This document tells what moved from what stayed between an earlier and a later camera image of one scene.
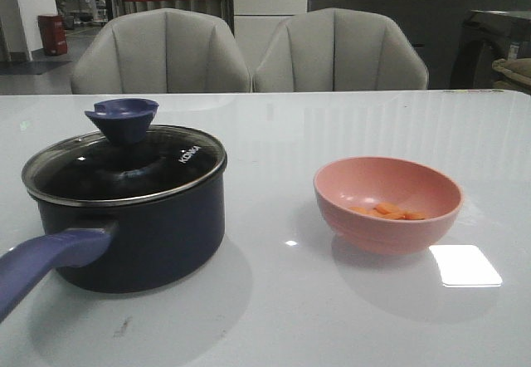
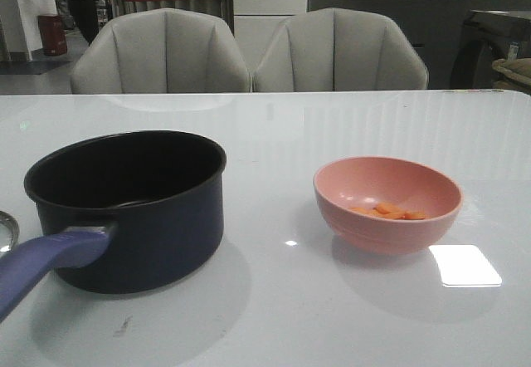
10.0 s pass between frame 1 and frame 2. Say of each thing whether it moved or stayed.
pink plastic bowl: stayed
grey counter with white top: stayed
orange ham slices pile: stayed
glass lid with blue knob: moved
